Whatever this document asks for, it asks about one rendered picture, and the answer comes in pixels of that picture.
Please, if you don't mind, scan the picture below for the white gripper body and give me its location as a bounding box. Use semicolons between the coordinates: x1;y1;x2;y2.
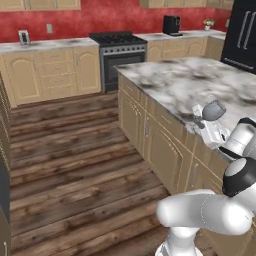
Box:
192;104;224;150

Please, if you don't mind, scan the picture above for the beige side cupboard run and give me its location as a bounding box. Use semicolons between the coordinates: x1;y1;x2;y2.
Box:
0;73;13;256

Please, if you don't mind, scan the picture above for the beige kitchen island cabinet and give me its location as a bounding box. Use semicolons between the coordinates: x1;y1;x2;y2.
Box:
117;73;256;256

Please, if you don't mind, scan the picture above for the beige base cupboard run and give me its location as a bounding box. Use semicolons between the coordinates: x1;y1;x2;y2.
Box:
134;29;228;63
0;37;102;108

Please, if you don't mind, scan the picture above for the black coffee machine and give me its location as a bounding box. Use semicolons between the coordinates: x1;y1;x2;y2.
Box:
162;14;184;37

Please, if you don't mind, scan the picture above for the black steel oven with hob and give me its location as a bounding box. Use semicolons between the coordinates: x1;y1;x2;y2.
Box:
88;31;149;94

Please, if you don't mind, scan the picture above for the beige island drawer front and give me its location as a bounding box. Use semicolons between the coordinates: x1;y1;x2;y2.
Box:
118;75;142;103
153;104;186;138

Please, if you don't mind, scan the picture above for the grey wine glass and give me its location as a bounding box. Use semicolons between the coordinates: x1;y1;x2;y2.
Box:
201;99;228;122

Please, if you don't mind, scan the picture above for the beige wall cupboard run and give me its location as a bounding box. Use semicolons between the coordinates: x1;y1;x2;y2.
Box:
139;0;235;11
0;0;82;13

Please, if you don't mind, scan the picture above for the beige island cupboard door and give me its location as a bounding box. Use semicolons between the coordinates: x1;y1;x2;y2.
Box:
187;156;216;196
132;102;147;158
146;116;188;195
119;94;135;143

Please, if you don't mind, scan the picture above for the small potted plant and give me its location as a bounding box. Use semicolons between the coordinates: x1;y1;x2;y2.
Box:
202;18;216;32

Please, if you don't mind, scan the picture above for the black fridge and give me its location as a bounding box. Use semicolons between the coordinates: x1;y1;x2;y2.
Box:
220;0;256;75

